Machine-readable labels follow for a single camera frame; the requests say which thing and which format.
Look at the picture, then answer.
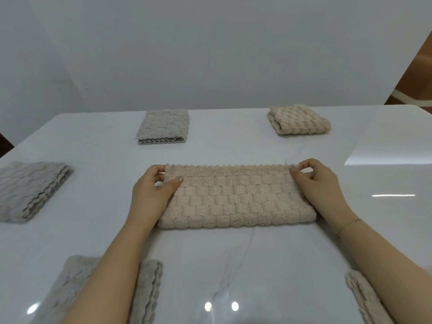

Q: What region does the person's right hand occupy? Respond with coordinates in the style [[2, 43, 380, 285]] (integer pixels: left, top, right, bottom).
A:
[[289, 158, 359, 234]]

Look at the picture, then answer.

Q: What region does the person's left hand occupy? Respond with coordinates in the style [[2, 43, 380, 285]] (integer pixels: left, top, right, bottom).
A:
[[125, 164, 185, 234]]

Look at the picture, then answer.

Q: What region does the person's left forearm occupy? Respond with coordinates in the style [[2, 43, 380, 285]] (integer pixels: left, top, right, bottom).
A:
[[62, 221, 159, 324]]

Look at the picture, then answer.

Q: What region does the dark brown wooden door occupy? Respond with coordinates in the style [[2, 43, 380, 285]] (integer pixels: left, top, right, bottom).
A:
[[0, 133, 15, 159]]

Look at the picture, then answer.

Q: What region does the beige fluffy towel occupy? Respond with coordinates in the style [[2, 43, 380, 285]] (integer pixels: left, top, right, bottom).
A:
[[267, 104, 332, 136], [157, 163, 317, 230], [345, 269, 396, 324]]

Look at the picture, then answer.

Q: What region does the person's right forearm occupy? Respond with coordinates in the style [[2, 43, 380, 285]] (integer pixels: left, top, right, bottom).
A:
[[337, 218, 432, 324]]

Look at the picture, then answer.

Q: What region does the white glossy table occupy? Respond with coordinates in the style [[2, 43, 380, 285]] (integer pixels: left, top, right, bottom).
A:
[[0, 104, 432, 324]]

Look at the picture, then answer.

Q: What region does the taupe fluffy towel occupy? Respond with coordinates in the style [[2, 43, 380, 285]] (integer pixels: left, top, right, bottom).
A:
[[0, 161, 74, 224], [136, 109, 190, 146]]

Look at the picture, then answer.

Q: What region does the blue-grey fluffy towel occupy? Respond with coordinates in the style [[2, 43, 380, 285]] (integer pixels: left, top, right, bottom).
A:
[[28, 255, 164, 324]]

